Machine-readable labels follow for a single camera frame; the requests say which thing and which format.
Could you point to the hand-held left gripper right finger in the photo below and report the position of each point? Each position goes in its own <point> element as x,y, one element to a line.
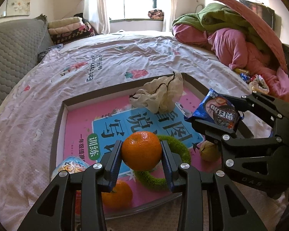
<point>168,170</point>

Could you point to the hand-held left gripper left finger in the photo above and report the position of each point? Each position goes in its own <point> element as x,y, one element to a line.
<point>114,170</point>

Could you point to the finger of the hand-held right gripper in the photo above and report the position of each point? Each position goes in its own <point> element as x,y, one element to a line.
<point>265,105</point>
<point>214,133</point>

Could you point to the walnut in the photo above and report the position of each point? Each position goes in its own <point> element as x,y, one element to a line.
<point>208,151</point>

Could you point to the blue snack packet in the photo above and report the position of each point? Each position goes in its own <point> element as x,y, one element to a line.
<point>214,110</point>

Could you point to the orange tangerine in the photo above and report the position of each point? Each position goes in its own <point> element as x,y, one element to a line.
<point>141,150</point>
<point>116,195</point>

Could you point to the plastic-wrapped toy egg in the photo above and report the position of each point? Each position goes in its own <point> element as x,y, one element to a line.
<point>72,164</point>

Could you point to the shallow grey cardboard box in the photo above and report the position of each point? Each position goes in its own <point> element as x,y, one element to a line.
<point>56,137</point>

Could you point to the cream lace scrunchie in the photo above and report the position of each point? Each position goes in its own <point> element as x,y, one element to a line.
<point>159,93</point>

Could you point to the white printed plastic bag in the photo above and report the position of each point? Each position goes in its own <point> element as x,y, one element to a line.
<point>259,84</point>

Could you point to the small blue candy packet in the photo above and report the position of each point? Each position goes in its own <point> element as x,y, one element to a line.
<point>244,77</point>

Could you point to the yellow snack packet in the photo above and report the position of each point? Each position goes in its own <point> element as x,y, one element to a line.
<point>240,70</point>

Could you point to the pink and blue book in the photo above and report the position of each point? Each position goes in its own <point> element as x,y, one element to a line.
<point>79,130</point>

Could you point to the pink quilt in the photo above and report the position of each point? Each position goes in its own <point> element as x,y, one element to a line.
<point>228,45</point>

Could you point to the salmon quilted pad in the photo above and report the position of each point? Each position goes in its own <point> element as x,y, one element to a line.
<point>257,26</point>

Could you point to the green blanket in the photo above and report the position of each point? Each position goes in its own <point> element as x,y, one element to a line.
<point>214,16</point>

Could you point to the patterned bundle on windowsill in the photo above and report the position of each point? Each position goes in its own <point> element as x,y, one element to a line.
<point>156,14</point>

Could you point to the white curtain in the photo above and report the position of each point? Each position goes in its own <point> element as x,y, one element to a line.
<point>96,7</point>
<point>172,4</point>

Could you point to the dark knitted cloth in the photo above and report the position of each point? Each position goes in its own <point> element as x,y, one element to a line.
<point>48,51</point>

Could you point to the stack of folded blankets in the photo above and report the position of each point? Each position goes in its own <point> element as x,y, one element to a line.
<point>69,30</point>

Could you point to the dark-framed window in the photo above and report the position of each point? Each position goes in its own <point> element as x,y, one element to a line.
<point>134,2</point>

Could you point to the grey quilted headboard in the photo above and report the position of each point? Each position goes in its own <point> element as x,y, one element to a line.
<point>12,53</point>

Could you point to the wall television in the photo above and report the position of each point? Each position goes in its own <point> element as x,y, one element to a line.
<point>265,12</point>

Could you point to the floral wall painting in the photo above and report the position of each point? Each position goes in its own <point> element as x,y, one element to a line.
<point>16,2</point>

